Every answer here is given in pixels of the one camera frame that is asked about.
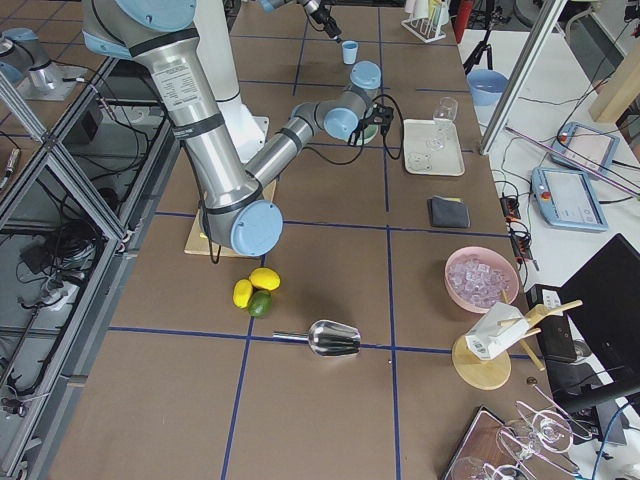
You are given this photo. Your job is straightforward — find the wooden plank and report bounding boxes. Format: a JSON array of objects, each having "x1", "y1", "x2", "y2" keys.
[{"x1": 589, "y1": 41, "x2": 640, "y2": 123}]

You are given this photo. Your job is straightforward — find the green lime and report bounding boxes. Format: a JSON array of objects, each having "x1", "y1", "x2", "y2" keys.
[{"x1": 247, "y1": 290, "x2": 272, "y2": 318}]

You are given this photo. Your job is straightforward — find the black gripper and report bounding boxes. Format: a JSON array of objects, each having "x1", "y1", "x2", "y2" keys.
[
  {"x1": 307, "y1": 3, "x2": 340, "y2": 40},
  {"x1": 348, "y1": 118, "x2": 368, "y2": 145}
]

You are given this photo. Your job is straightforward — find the metal ice scoop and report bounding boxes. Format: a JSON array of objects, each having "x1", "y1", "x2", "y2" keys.
[{"x1": 272, "y1": 319, "x2": 361, "y2": 357}]

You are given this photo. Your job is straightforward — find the black camera tripod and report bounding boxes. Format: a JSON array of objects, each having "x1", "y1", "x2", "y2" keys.
[{"x1": 463, "y1": 0, "x2": 502, "y2": 75}]

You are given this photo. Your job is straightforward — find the black monitor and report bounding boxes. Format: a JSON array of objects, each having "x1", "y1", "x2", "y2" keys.
[{"x1": 557, "y1": 233, "x2": 639, "y2": 413}]

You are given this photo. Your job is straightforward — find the wooden paper towel stand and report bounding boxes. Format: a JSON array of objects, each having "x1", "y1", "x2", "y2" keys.
[{"x1": 452, "y1": 300, "x2": 583, "y2": 391}]

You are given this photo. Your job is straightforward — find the clear wine glass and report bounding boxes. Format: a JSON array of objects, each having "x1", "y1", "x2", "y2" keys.
[{"x1": 427, "y1": 96, "x2": 458, "y2": 151}]

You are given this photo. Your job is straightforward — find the grey folded cloth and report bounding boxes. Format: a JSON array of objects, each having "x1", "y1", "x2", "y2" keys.
[{"x1": 427, "y1": 196, "x2": 470, "y2": 228}]

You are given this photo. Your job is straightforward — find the yellow lemon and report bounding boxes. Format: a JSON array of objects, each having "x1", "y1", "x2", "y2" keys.
[
  {"x1": 232, "y1": 278, "x2": 254, "y2": 309},
  {"x1": 249, "y1": 267, "x2": 281, "y2": 291}
]

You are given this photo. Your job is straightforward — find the cream serving tray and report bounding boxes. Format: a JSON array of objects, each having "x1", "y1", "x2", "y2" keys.
[{"x1": 403, "y1": 119, "x2": 465, "y2": 177}]

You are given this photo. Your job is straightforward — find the white wire cup rack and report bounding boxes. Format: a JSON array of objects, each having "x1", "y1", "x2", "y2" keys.
[{"x1": 401, "y1": 0, "x2": 449, "y2": 44}]

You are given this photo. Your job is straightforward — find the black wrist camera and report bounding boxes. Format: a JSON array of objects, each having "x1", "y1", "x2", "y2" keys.
[{"x1": 366, "y1": 103, "x2": 394, "y2": 128}]

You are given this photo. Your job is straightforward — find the large blue bowl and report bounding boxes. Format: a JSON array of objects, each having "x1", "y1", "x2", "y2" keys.
[{"x1": 467, "y1": 69, "x2": 508, "y2": 106}]

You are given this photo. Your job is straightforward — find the pink bowl with ice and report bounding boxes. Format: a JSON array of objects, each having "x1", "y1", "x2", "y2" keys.
[{"x1": 444, "y1": 246, "x2": 520, "y2": 313}]

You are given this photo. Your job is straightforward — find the blue teach pendant tablet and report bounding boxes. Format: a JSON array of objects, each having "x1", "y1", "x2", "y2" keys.
[{"x1": 531, "y1": 167, "x2": 608, "y2": 232}]

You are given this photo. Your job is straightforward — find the light blue plastic cup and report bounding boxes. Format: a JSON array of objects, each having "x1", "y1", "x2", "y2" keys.
[{"x1": 341, "y1": 40, "x2": 359, "y2": 65}]

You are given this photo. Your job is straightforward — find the red cylinder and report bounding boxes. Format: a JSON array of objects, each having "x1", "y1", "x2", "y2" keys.
[{"x1": 453, "y1": 0, "x2": 474, "y2": 44}]

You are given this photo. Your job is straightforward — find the green ceramic bowl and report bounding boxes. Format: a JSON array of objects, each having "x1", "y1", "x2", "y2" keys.
[{"x1": 355, "y1": 124, "x2": 379, "y2": 147}]

